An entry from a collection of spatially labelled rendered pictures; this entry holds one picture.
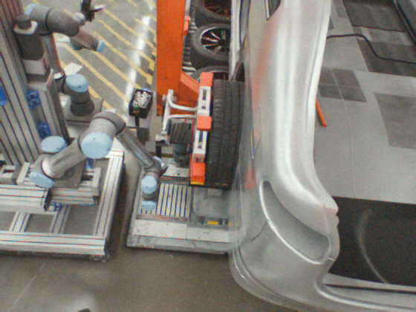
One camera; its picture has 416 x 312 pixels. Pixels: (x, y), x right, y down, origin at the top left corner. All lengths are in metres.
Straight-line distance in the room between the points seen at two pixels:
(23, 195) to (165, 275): 1.08
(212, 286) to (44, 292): 1.10
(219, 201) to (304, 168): 1.62
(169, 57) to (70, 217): 1.27
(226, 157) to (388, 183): 0.93
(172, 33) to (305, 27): 1.06
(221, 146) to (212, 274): 1.08
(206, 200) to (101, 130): 1.31
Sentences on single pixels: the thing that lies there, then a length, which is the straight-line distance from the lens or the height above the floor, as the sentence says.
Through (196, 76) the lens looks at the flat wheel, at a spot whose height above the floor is 0.50.
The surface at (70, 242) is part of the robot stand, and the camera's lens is 2.59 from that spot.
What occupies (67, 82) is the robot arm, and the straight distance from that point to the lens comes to 2.32.
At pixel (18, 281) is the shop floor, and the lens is 2.82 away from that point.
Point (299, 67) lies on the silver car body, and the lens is 1.38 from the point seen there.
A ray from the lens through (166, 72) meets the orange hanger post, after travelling 2.53.
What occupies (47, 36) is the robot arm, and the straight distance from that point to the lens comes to 2.20.
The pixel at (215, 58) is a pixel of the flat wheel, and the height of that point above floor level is 0.50.
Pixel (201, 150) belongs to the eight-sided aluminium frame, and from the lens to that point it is 2.00.
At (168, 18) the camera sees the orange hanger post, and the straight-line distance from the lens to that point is 2.31.
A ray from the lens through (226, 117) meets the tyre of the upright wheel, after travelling 1.96.
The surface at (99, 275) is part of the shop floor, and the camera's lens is 2.71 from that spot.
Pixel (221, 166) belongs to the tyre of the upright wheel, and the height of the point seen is 0.93.
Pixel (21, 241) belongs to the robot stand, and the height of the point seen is 0.22.
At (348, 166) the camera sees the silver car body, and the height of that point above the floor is 0.96.
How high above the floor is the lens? 2.49
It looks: 50 degrees down
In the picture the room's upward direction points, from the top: 10 degrees clockwise
